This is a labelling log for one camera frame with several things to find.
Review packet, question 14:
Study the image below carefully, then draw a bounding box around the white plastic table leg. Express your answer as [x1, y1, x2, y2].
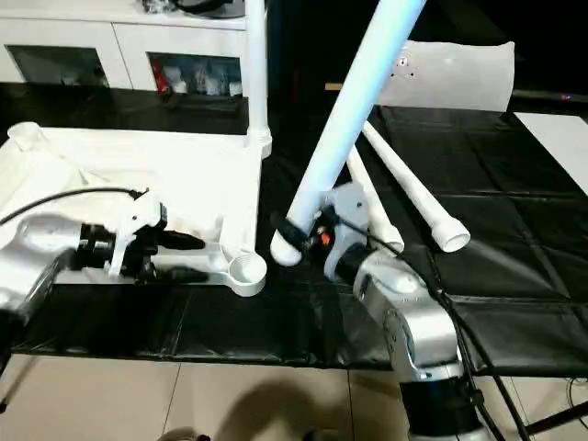
[360, 122, 472, 254]
[345, 150, 406, 254]
[269, 0, 429, 267]
[244, 0, 274, 158]

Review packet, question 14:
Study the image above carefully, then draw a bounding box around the black mat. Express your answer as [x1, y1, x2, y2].
[0, 81, 588, 378]

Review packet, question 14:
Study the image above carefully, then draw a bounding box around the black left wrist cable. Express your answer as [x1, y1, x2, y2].
[0, 186, 152, 227]

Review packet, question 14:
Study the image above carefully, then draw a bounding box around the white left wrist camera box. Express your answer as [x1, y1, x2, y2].
[108, 189, 170, 280]

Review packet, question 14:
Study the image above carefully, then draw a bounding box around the red bottle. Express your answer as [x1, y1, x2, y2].
[153, 61, 170, 94]

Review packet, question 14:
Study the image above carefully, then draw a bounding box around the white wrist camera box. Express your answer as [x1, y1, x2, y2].
[108, 189, 170, 280]
[320, 182, 372, 285]

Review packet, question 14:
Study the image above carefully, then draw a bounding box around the white cabinet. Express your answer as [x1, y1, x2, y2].
[0, 0, 252, 98]

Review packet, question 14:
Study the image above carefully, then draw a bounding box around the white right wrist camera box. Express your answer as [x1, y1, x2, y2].
[320, 182, 372, 285]

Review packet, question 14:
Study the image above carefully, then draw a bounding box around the white flat board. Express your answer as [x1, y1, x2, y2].
[511, 110, 588, 186]

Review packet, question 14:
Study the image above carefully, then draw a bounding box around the black metal table frame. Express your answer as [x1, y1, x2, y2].
[523, 402, 588, 436]

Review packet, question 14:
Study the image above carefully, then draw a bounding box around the white plastic table top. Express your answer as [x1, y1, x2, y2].
[0, 121, 273, 300]

